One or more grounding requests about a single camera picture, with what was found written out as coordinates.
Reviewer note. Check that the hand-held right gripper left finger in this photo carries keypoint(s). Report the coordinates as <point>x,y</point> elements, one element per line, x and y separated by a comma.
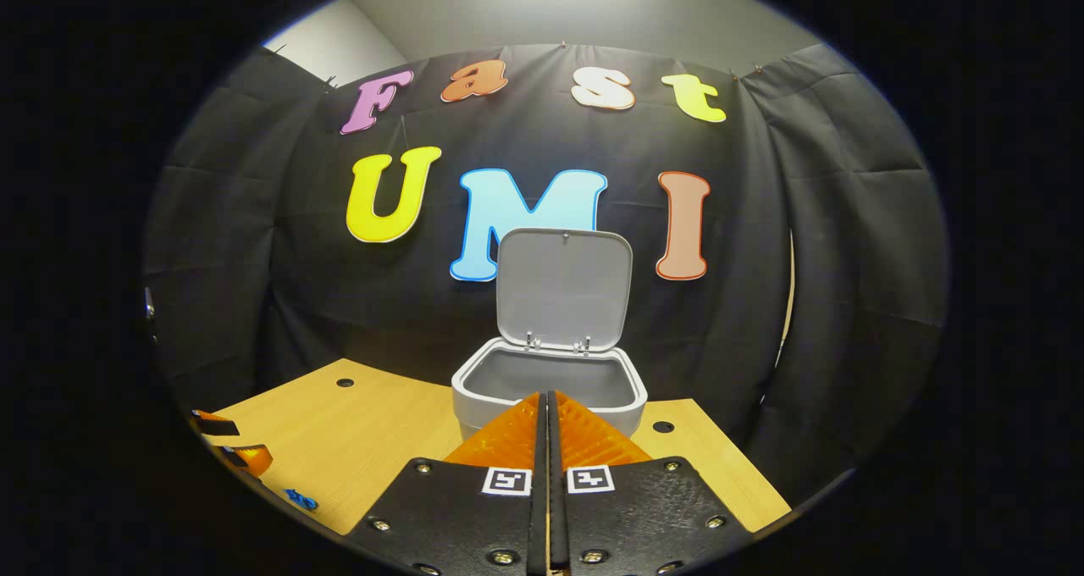
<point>474,517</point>

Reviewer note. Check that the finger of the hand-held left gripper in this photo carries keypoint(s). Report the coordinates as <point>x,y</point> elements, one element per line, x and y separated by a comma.
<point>252,459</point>
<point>216,425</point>

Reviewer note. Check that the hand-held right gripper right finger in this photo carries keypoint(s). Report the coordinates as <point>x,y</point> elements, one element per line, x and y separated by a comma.
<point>635,517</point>

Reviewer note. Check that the blue paper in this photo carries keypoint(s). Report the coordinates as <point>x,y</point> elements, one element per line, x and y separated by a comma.
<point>301,500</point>

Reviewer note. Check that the white desktop garbage bin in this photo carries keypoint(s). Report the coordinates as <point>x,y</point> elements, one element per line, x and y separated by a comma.
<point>563,288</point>

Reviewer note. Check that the black backdrop cloth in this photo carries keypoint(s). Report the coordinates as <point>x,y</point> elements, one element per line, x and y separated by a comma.
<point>254,288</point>

